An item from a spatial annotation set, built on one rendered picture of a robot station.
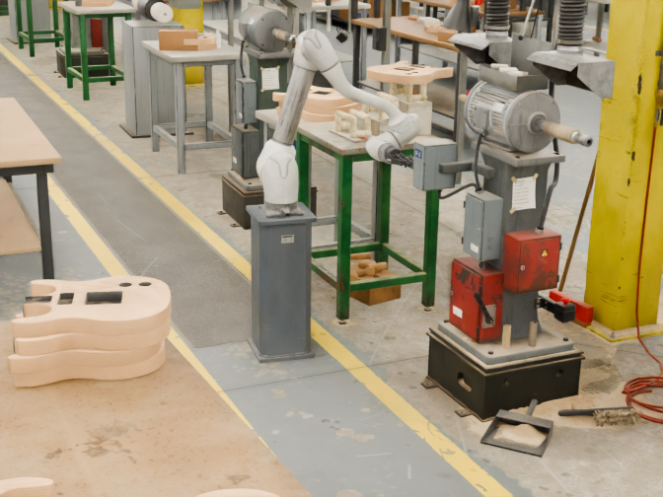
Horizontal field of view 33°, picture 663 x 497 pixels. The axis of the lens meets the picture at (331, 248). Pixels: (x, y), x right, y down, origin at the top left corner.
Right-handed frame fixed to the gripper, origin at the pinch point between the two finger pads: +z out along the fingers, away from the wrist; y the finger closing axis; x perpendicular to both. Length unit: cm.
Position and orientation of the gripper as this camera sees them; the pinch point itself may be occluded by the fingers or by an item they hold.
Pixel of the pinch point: (412, 165)
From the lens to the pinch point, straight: 506.7
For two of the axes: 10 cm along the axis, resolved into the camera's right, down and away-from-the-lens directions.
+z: 4.1, 2.9, -8.7
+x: 0.2, -9.5, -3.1
